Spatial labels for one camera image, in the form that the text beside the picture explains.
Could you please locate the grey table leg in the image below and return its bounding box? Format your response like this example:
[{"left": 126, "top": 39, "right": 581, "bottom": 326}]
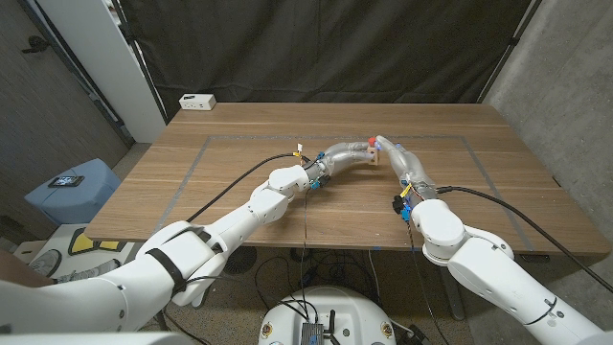
[{"left": 438, "top": 265, "right": 466, "bottom": 321}]

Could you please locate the white base with yellow mark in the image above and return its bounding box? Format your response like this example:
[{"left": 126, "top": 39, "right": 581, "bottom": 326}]
[{"left": 28, "top": 223, "right": 140, "bottom": 282}]

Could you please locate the black round floor fan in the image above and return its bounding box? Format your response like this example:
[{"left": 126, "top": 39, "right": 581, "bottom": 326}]
[{"left": 223, "top": 245, "right": 259, "bottom": 277}]

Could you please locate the grey sneaker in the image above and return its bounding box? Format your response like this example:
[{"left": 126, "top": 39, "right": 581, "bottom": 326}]
[{"left": 27, "top": 248, "right": 62, "bottom": 279}]

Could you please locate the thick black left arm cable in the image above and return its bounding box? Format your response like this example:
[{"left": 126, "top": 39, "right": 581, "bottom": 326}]
[{"left": 186, "top": 152, "right": 310, "bottom": 224}]

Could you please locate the white wall panel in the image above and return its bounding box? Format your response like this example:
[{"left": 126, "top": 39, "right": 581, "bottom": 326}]
[{"left": 35, "top": 0, "right": 167, "bottom": 144}]

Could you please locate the black phone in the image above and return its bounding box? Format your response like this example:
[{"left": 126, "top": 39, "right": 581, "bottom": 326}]
[{"left": 48, "top": 174, "right": 86, "bottom": 189}]

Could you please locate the blue stool with phone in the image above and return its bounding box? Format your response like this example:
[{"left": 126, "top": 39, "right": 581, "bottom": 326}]
[{"left": 24, "top": 158, "right": 122, "bottom": 226}]

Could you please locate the person's bare leg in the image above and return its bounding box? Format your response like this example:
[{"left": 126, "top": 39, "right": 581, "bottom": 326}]
[{"left": 0, "top": 249, "right": 54, "bottom": 288}]

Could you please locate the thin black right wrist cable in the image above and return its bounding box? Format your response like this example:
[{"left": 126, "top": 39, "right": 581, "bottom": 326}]
[{"left": 405, "top": 219, "right": 451, "bottom": 345}]

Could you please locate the thin black left wrist cable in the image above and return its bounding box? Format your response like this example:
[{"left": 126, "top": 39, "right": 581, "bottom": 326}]
[{"left": 282, "top": 189, "right": 311, "bottom": 323}]

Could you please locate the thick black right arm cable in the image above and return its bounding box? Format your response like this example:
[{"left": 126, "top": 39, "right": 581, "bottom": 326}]
[{"left": 435, "top": 185, "right": 613, "bottom": 294}]

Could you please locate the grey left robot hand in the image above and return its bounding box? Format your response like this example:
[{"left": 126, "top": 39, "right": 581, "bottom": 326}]
[{"left": 306, "top": 140, "right": 374, "bottom": 186}]

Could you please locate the black backdrop curtain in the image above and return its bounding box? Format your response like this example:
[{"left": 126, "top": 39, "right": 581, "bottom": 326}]
[{"left": 112, "top": 0, "right": 545, "bottom": 121}]

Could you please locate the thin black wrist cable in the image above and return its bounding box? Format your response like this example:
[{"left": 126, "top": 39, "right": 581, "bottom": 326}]
[
  {"left": 405, "top": 219, "right": 451, "bottom": 345},
  {"left": 282, "top": 189, "right": 311, "bottom": 323}
]

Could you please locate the black backdrop stand pole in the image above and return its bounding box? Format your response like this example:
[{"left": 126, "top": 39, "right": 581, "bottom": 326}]
[
  {"left": 110, "top": 0, "right": 170, "bottom": 125},
  {"left": 477, "top": 0, "right": 545, "bottom": 104}
]

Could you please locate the small grey finned box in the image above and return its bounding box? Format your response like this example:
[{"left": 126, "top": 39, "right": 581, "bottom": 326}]
[{"left": 300, "top": 321, "right": 326, "bottom": 345}]

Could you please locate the white power strip box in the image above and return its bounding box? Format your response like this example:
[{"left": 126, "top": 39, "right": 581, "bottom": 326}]
[{"left": 178, "top": 93, "right": 217, "bottom": 112}]

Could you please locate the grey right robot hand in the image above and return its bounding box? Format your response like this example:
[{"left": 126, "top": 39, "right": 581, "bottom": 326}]
[{"left": 375, "top": 134, "right": 440, "bottom": 202}]

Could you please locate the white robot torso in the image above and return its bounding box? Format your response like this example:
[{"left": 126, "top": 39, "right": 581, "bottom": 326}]
[{"left": 258, "top": 286, "right": 397, "bottom": 345}]

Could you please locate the black door handle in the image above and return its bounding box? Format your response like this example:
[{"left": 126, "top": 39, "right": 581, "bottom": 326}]
[{"left": 20, "top": 34, "right": 51, "bottom": 55}]

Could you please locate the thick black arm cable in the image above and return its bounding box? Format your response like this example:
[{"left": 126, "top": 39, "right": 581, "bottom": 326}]
[
  {"left": 435, "top": 185, "right": 613, "bottom": 294},
  {"left": 186, "top": 152, "right": 310, "bottom": 224}
]

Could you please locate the black floor cable bundle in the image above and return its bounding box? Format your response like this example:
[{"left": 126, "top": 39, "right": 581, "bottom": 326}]
[{"left": 253, "top": 248, "right": 379, "bottom": 312}]

